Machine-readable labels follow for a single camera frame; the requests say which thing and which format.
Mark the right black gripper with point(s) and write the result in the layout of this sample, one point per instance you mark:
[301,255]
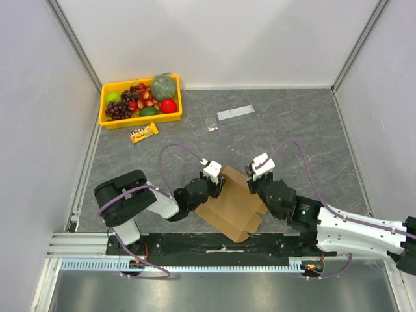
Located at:
[257,183]

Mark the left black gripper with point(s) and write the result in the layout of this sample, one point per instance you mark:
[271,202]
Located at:
[217,188]

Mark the brown cardboard box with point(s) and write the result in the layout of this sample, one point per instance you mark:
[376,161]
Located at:
[236,213]

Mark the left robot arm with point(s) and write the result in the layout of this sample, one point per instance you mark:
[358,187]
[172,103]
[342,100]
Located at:
[122,198]

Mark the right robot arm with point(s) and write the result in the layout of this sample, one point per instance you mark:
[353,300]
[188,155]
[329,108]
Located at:
[333,230]

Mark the small clear plastic bag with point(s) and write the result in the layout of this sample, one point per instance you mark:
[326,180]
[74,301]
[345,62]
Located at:
[211,124]

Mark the grey slim carton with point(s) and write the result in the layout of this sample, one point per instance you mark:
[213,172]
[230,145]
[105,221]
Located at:
[238,112]

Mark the yellow candy packet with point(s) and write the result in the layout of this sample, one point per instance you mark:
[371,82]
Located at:
[143,132]

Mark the red apple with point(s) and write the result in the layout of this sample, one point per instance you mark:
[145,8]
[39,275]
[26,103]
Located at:
[168,106]

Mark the yellow plastic bin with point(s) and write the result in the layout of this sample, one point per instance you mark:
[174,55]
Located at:
[119,87]

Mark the green avocado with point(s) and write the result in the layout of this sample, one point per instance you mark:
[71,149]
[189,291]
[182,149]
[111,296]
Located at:
[148,111]

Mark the red cherry cluster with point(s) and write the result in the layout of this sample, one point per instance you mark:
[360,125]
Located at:
[138,97]

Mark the green netted melon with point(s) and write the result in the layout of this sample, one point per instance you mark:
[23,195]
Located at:
[163,87]

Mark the dark purple grape bunch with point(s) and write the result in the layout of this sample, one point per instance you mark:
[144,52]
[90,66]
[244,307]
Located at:
[117,111]

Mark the green apple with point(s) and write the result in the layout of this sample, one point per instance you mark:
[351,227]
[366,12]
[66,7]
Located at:
[113,97]

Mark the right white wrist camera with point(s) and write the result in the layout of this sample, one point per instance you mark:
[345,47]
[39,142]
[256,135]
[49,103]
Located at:
[262,164]

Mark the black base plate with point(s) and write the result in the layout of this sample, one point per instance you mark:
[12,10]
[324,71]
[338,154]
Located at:
[166,244]

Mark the slotted cable duct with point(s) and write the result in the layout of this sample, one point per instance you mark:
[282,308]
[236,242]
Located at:
[293,266]

